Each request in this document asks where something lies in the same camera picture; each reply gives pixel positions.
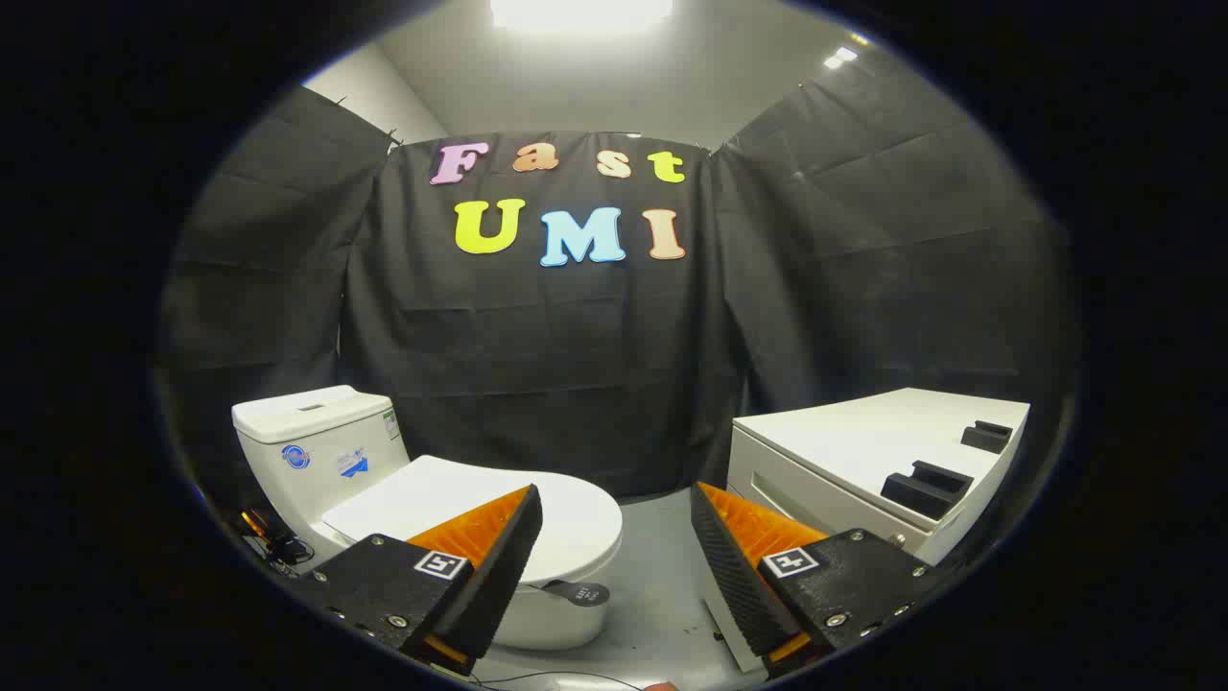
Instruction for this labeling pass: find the small black bracket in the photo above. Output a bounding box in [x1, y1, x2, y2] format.
[961, 420, 1014, 454]

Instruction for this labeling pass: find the thin black cable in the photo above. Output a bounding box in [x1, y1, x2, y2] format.
[475, 670, 644, 691]

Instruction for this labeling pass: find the white toilet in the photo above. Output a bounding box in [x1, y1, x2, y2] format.
[231, 385, 625, 651]

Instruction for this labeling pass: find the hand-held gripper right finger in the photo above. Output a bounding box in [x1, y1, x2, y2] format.
[691, 482, 946, 680]

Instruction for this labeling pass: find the black cable bundle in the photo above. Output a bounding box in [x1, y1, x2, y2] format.
[245, 523, 315, 577]

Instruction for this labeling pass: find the white cabinet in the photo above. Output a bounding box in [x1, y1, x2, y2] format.
[705, 387, 1032, 673]

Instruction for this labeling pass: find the black backdrop cloth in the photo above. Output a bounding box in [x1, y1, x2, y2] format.
[158, 77, 1075, 500]

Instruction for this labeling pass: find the black hanging tag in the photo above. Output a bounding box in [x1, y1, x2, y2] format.
[542, 580, 611, 608]

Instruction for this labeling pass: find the large black bracket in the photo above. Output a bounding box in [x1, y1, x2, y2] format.
[880, 461, 975, 520]

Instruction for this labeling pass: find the large ceiling light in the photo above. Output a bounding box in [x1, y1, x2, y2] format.
[489, 0, 674, 30]

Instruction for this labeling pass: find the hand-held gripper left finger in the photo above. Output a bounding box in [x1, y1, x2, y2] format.
[305, 485, 544, 678]

